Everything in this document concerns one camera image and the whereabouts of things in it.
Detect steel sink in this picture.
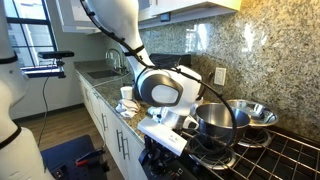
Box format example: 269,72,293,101
87,68,122,80

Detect white wall outlet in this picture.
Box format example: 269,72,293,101
213,67,227,87

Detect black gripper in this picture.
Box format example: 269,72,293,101
143,134,183,177

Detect red handled tool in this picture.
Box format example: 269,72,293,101
75,149,104,167

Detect large coil burner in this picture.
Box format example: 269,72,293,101
185,133,238,171

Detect dark framed window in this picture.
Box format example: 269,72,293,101
1,0,59,73

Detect chrome faucet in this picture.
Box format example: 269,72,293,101
105,48,128,74

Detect small coil burner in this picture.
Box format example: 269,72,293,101
238,128,273,149

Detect black under-cabinet box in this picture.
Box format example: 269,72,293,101
159,12,172,23

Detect black stove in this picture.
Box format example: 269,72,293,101
138,119,320,180

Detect white paper cup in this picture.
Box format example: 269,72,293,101
120,85,134,100

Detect black air fryer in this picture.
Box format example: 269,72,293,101
149,53,192,71

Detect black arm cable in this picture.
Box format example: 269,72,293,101
79,0,238,158

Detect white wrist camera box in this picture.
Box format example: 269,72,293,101
137,116,188,157

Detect black camera cable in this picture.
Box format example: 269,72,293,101
37,76,50,148

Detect blue and white cloth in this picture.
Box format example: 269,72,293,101
146,106,161,118

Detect metal stove grate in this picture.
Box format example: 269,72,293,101
174,124,320,180

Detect white and brown cloth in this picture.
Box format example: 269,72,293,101
115,98,141,119

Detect dark blue robot platform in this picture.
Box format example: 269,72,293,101
40,134,111,180

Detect black camera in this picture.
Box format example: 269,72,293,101
37,50,75,60

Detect shallow steel bowl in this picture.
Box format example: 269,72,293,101
221,99,280,128

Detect white lower cabinets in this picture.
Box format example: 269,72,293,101
77,71,149,180

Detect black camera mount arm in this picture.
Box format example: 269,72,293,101
19,59,68,79

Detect deep steel pot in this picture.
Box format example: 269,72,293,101
195,103,252,148

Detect white upper cabinet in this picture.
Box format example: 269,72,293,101
54,0,243,36

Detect black stove knob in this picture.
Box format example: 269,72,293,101
154,162,167,176

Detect white power cable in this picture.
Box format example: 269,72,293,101
89,71,134,91

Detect dark long utensil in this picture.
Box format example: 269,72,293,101
203,71,215,89

